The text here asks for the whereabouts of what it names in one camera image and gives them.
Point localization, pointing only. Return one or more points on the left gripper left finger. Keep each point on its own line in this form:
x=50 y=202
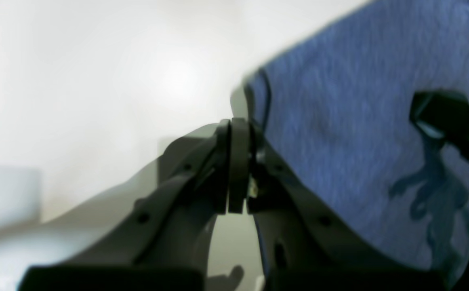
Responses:
x=155 y=247

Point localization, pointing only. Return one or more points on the dark blue t-shirt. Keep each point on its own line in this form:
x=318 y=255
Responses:
x=336 y=109

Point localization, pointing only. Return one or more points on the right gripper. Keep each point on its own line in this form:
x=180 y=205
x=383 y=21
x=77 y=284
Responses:
x=443 y=115

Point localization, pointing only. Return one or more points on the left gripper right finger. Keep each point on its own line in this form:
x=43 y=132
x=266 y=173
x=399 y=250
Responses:
x=305 y=246

